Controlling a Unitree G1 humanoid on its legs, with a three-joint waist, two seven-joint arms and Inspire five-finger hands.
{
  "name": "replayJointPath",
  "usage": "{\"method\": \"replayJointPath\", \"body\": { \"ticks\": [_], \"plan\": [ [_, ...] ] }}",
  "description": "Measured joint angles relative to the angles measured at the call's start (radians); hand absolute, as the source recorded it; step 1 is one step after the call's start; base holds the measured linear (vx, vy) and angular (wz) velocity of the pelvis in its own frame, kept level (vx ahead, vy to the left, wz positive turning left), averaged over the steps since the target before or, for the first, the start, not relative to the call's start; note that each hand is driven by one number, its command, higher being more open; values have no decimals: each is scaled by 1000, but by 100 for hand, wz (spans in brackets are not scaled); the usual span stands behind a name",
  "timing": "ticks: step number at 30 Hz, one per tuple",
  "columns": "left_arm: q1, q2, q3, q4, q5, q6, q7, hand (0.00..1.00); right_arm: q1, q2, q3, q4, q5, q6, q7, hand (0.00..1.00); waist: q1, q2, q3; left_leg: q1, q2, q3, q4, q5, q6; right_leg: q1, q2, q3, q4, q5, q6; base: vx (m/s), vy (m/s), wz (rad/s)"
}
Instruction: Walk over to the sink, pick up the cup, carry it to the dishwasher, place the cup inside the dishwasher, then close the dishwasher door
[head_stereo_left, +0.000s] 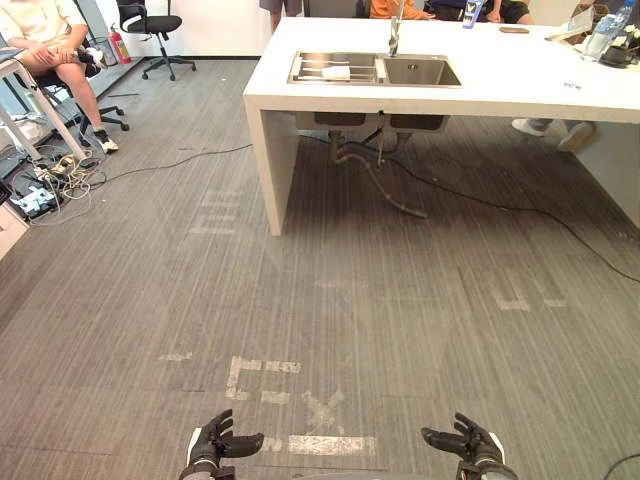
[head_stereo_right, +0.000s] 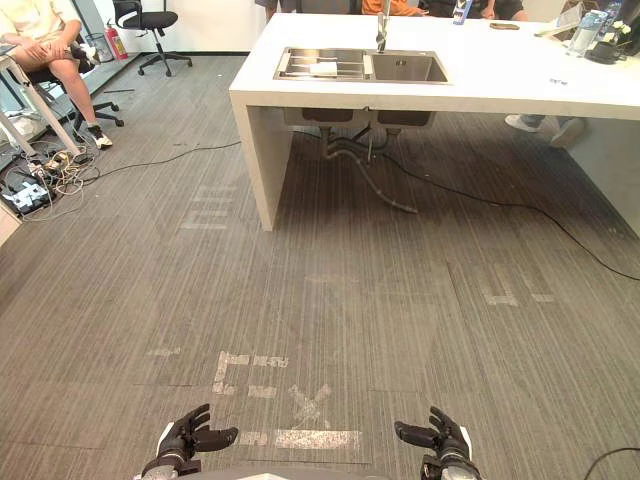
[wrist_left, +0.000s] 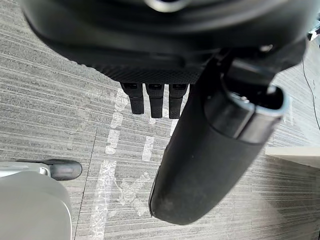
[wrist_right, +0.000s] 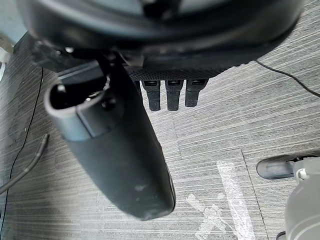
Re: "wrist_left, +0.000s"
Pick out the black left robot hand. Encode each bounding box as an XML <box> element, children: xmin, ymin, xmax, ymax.
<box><xmin>17</xmin><ymin>0</ymin><xmax>320</xmax><ymax>226</ymax></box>

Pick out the silver robot leg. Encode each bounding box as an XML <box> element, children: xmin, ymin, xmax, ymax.
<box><xmin>0</xmin><ymin>161</ymin><xmax>74</xmax><ymax>240</ymax></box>

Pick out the thin black cable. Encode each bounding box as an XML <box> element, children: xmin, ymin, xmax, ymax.
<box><xmin>301</xmin><ymin>37</ymin><xmax>320</xmax><ymax>108</ymax></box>

